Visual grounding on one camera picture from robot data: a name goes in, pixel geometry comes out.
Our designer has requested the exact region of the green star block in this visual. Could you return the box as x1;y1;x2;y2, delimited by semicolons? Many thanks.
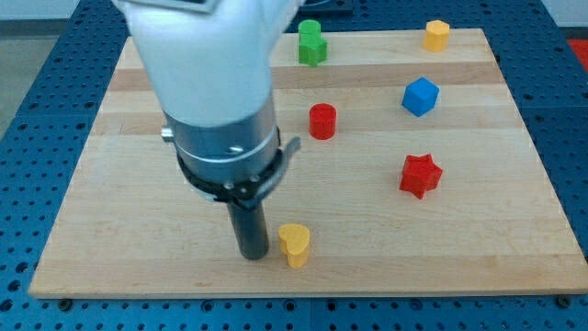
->
299;34;327;67

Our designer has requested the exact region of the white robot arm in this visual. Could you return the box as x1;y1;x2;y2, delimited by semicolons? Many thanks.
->
117;0;301;260

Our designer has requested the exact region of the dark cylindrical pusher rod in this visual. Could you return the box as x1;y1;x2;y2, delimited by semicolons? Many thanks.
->
227;202;269;260

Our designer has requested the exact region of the yellow heart block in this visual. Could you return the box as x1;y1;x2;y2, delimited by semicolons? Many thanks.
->
277;223;311;268

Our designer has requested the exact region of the green cylinder block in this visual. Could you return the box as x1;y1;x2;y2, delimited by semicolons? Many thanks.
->
298;19;322;36

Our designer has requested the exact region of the red star block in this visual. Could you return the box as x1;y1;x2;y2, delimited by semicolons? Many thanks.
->
399;154;443;200

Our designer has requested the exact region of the blue cube block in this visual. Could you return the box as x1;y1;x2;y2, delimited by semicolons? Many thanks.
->
401;77;440;117

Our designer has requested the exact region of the red cylinder block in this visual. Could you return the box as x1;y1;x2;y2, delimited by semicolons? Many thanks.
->
309;103;337;140

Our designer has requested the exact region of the wooden board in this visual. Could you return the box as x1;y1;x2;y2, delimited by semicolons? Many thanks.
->
28;29;587;299

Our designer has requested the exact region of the silver tool mount with clamp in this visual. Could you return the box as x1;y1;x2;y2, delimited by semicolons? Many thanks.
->
161;96;301;210

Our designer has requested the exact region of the yellow hexagon block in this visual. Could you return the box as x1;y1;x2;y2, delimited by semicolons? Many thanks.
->
423;20;450;52

